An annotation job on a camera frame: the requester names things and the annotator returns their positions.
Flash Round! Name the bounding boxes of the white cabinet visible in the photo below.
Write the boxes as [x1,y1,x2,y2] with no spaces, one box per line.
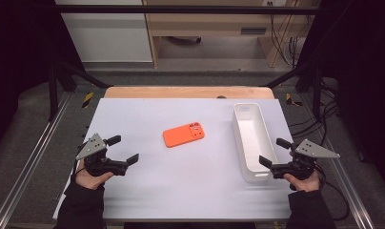
[54,0,154,64]

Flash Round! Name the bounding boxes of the white plastic bin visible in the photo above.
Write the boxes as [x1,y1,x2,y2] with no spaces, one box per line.
[232,102,280,183]

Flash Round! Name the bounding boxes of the wooden table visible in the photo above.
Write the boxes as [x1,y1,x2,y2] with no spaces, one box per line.
[104,85,275,100]

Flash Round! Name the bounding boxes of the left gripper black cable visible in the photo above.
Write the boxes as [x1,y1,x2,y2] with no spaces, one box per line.
[71,157,87,177]

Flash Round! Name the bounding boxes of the person's left hand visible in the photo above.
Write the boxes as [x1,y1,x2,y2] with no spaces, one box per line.
[74,158,114,191]

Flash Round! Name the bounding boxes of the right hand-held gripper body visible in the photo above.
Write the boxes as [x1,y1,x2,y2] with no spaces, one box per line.
[270,138,341,181]

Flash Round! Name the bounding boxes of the dark curtain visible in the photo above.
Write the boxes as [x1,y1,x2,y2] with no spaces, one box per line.
[296,0,385,195]
[0,0,87,154]

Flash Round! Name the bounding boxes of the black metal crossbar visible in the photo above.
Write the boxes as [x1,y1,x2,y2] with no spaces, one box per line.
[53,4,322,15]

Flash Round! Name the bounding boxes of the yellow black hazard tape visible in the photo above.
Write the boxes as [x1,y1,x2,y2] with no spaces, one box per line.
[81,92,95,110]
[285,93,304,108]

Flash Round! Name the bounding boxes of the black metal stand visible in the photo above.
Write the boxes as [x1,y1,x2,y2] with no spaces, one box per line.
[47,59,113,122]
[262,60,325,122]

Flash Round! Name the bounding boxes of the hanging black cables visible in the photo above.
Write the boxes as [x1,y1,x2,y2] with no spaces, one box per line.
[267,1,308,69]

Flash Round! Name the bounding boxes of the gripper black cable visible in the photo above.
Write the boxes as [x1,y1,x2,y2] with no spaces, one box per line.
[71,157,87,177]
[313,161,352,222]

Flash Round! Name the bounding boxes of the aluminium rail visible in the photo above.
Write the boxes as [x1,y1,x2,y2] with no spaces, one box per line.
[0,92,71,229]
[298,94,376,229]

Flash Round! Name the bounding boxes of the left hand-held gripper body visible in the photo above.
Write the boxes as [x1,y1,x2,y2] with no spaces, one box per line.
[75,133,130,177]

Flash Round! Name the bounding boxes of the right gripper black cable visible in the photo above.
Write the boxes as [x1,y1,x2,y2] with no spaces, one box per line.
[313,161,352,222]

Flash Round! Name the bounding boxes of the orange phone case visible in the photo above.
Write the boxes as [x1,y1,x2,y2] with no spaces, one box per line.
[162,120,206,149]

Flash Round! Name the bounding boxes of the wooden desk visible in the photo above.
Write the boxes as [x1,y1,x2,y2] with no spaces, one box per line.
[142,0,322,69]

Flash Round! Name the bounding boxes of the black floor cables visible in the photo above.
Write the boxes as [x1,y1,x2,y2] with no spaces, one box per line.
[288,79,342,146]

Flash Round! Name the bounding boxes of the white table board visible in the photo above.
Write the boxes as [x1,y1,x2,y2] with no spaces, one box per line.
[52,97,309,221]

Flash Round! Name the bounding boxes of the person's right hand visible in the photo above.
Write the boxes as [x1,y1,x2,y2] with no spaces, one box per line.
[283,170,322,193]

